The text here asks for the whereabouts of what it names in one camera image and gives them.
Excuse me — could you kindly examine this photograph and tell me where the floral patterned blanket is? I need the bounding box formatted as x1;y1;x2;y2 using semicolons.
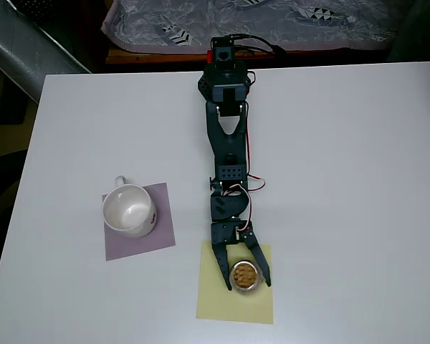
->
100;0;402;55

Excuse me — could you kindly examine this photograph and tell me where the glass jar of chickpeas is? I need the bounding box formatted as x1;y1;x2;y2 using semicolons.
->
229;259;264;293

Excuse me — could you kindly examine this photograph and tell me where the yellow paper mat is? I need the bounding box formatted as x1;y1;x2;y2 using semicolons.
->
195;239;274;325

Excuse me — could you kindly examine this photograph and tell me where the black cable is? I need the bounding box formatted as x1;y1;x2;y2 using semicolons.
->
229;33;286;57
236;44;277;55

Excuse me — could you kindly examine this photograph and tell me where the silver foil padded roll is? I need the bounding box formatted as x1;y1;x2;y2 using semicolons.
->
0;0;92;105

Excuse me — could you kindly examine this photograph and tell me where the brown wooden bed frame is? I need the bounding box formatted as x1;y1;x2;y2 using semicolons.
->
105;48;277;66

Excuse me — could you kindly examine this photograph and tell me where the purple paper mat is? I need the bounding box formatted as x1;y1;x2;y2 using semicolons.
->
102;182;177;262

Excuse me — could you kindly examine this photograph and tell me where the white ceramic mug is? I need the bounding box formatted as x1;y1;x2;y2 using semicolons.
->
101;175;158;239

